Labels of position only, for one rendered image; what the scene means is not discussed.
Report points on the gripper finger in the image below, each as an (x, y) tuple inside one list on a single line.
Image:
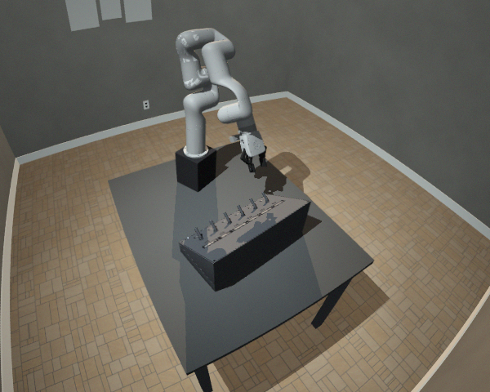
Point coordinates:
[(248, 161), (262, 158)]

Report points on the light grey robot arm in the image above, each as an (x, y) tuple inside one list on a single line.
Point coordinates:
[(214, 55)]

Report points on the black switch console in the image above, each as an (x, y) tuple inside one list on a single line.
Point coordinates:
[(247, 237)]

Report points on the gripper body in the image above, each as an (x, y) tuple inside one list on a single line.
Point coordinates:
[(253, 144)]

